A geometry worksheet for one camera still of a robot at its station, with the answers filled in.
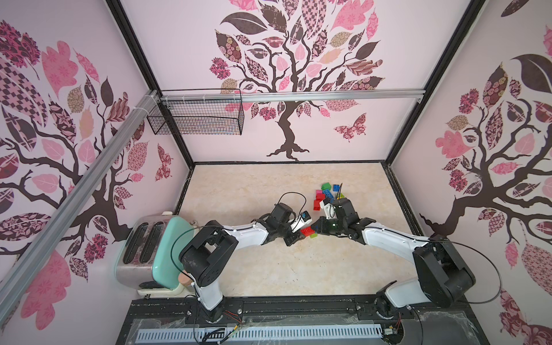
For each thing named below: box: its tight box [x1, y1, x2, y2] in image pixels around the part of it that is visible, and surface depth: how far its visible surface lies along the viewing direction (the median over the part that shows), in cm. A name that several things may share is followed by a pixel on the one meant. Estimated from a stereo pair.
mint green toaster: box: [114, 211, 195, 296], surface depth 74 cm
